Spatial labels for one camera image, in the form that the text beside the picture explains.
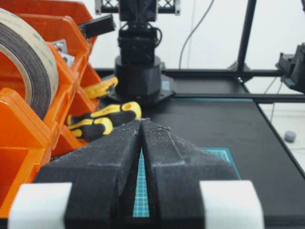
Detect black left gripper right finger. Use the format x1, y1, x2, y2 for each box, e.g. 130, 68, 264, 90
141, 119, 264, 229

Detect grey cable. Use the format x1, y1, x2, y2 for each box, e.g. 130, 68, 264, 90
178, 0, 215, 70

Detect orange container rack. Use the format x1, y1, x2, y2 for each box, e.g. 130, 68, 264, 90
0, 0, 101, 219

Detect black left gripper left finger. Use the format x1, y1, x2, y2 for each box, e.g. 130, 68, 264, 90
8, 120, 141, 229

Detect black aluminium frame stand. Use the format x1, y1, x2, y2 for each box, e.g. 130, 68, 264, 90
162, 0, 305, 104

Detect small grey cap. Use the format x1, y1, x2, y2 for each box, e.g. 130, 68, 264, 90
284, 130, 296, 143

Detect black device at right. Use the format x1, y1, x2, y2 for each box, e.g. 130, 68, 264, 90
276, 43, 305, 93

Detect grey tape roll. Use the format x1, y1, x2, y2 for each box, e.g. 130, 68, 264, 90
0, 9, 59, 119

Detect yellow black tool upper bin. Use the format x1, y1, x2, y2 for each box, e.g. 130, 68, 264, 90
84, 76, 118, 99

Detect yellow black pliers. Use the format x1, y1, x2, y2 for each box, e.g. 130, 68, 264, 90
67, 102, 142, 142

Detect black box in top bin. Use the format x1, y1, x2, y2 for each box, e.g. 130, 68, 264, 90
78, 14, 116, 39

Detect metal brackets in bin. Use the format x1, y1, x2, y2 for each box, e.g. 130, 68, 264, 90
51, 39, 75, 67

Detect teal cutting mat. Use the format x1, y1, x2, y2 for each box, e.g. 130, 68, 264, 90
133, 147, 241, 218

